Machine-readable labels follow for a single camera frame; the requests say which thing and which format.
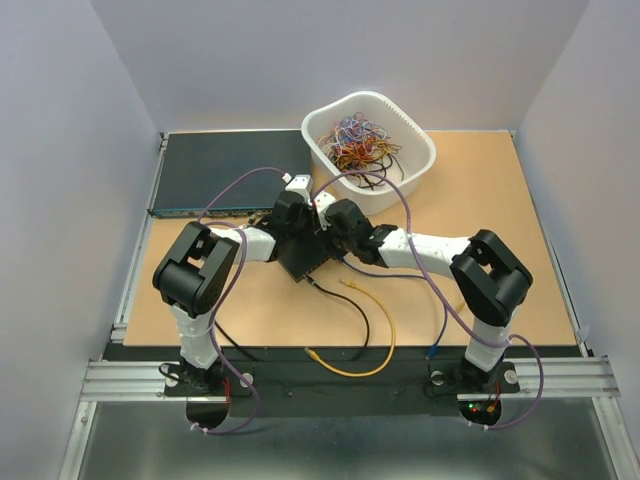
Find small black network switch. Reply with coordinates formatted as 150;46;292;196
277;231;330;283

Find black ethernet cable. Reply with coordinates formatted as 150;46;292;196
214;211;371;363

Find blue ethernet cable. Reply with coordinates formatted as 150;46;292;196
335;254;449;361

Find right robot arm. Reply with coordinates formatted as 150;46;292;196
314;199;533;390

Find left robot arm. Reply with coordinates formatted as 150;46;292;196
152;191;326;394

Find white plastic bin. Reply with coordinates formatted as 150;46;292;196
301;91;437;215

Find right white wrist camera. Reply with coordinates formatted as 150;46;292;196
311;191;335;215

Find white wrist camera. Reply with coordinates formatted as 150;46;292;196
285;174;313;203
311;191;335;215

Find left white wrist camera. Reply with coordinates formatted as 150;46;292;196
285;174;313;203

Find tangled coloured wires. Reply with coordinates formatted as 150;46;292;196
320;110;405;193

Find large rack network switch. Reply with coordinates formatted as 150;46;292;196
149;130;312;218

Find yellow ethernet cable front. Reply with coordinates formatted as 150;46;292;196
304;278;397;377

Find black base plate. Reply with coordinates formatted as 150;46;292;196
104;344;579;418

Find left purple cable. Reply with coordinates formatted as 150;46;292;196
192;167;296;438

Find aluminium rail frame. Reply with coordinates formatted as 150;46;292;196
60;131;637;479

